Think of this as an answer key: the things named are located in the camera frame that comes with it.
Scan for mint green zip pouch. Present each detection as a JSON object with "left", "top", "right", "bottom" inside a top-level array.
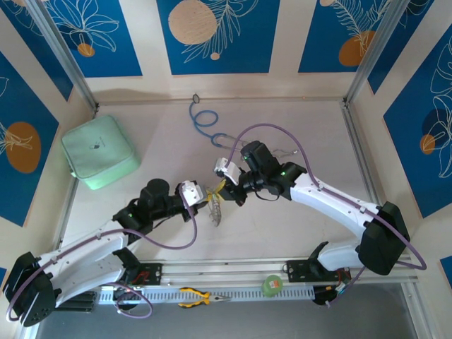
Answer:
[{"left": 61, "top": 114, "right": 141, "bottom": 191}]

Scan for blue stethoscope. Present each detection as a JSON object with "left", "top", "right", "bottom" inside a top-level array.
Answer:
[{"left": 189, "top": 93, "right": 248, "bottom": 149}]

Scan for yellow black pliers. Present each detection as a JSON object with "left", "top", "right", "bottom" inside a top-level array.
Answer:
[{"left": 177, "top": 287, "right": 233, "bottom": 309}]

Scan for green tape roll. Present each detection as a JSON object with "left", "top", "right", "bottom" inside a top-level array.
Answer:
[{"left": 261, "top": 274, "right": 283, "bottom": 297}]

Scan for black ribbed bars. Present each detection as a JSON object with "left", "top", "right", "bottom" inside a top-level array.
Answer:
[{"left": 56, "top": 291, "right": 97, "bottom": 312}]

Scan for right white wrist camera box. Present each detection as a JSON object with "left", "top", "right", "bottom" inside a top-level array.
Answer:
[{"left": 213, "top": 157, "right": 243, "bottom": 186}]

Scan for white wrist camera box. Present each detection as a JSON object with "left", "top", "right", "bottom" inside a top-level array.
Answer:
[
  {"left": 178, "top": 179, "right": 208, "bottom": 208},
  {"left": 213, "top": 157, "right": 243, "bottom": 186}
]

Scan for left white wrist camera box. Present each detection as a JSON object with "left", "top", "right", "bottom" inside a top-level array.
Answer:
[{"left": 178, "top": 179, "right": 208, "bottom": 208}]

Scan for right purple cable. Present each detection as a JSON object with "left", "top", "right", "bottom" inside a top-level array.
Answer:
[{"left": 225, "top": 123, "right": 427, "bottom": 309}]

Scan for purple cable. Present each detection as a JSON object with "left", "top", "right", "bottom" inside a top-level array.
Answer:
[
  {"left": 225, "top": 123, "right": 427, "bottom": 309},
  {"left": 5, "top": 183, "right": 198, "bottom": 325}
]

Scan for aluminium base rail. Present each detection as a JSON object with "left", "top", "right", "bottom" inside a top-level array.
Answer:
[{"left": 30, "top": 257, "right": 420, "bottom": 292}]

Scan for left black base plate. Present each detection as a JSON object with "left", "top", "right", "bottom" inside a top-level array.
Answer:
[{"left": 123, "top": 261, "right": 164, "bottom": 287}]

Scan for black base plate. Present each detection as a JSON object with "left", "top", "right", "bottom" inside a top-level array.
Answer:
[
  {"left": 285, "top": 259, "right": 352, "bottom": 283},
  {"left": 123, "top": 261, "right": 164, "bottom": 287}
]

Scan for aluminium side rail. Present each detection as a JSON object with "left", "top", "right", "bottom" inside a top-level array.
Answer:
[
  {"left": 52, "top": 176, "right": 81, "bottom": 250},
  {"left": 340, "top": 102, "right": 396, "bottom": 255}
]

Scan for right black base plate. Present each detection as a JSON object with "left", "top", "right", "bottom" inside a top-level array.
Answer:
[{"left": 285, "top": 259, "right": 352, "bottom": 283}]

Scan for slotted grey cable duct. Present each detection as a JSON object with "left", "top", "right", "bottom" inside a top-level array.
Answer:
[{"left": 98, "top": 285, "right": 315, "bottom": 304}]

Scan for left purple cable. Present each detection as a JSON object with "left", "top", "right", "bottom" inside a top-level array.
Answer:
[{"left": 5, "top": 183, "right": 198, "bottom": 325}]

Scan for aluminium frame post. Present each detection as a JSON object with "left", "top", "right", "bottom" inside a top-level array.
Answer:
[
  {"left": 26, "top": 0, "right": 100, "bottom": 110},
  {"left": 344, "top": 0, "right": 412, "bottom": 105}
]

